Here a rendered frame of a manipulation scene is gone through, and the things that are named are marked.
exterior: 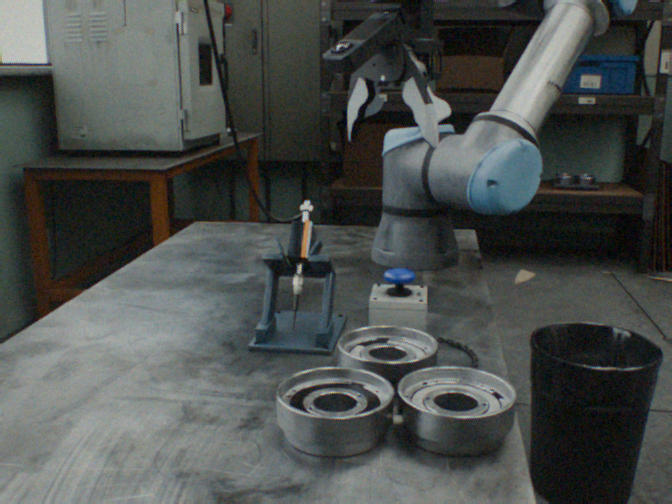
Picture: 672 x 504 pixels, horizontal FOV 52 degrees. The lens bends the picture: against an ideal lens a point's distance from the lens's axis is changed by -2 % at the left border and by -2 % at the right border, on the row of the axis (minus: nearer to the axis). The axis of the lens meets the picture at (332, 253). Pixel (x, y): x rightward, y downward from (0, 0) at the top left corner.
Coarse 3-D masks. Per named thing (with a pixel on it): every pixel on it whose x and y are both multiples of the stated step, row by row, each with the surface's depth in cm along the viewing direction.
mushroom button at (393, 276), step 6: (390, 270) 89; (396, 270) 88; (402, 270) 88; (408, 270) 89; (384, 276) 88; (390, 276) 87; (396, 276) 87; (402, 276) 87; (408, 276) 87; (414, 276) 88; (390, 282) 87; (396, 282) 87; (402, 282) 87; (408, 282) 87; (396, 288) 88; (402, 288) 88
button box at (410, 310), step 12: (384, 288) 91; (408, 288) 90; (420, 288) 91; (372, 300) 86; (384, 300) 86; (396, 300) 86; (408, 300) 86; (420, 300) 86; (372, 312) 86; (384, 312) 86; (396, 312) 86; (408, 312) 86; (420, 312) 86; (372, 324) 87; (384, 324) 87; (396, 324) 86; (408, 324) 86; (420, 324) 86
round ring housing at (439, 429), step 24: (408, 384) 66; (432, 384) 67; (480, 384) 67; (504, 384) 64; (408, 408) 61; (432, 408) 62; (456, 408) 65; (480, 408) 62; (504, 408) 59; (408, 432) 62; (432, 432) 59; (456, 432) 58; (480, 432) 58; (504, 432) 60
